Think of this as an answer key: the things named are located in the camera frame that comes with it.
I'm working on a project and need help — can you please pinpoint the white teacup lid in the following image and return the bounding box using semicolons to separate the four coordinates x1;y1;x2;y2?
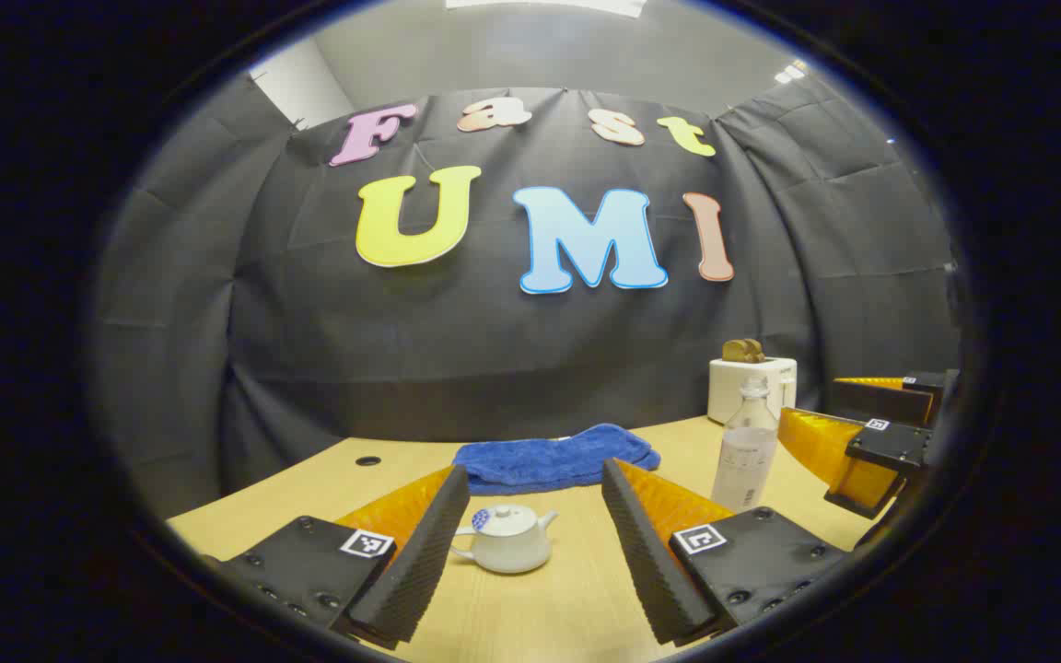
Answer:
471;504;541;539

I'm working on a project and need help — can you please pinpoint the blue towel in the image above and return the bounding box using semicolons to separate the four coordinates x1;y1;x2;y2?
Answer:
453;423;662;496

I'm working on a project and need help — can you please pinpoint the clear plastic water bottle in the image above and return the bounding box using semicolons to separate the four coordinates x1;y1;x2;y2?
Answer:
711;376;780;513

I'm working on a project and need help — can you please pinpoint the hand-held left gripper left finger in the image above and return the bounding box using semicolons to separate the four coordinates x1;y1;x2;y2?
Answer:
202;465;472;650

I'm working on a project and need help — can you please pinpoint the white ceramic teacup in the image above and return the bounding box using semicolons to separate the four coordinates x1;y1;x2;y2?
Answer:
449;512;559;576

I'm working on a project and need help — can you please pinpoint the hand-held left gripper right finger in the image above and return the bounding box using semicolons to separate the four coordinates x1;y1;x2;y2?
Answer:
600;458;856;647

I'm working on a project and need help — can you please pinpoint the black backdrop cloth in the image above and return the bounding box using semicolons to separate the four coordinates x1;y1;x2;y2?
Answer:
88;74;964;517

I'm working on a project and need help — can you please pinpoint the white toaster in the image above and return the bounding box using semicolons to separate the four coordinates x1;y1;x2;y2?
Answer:
708;357;799;426

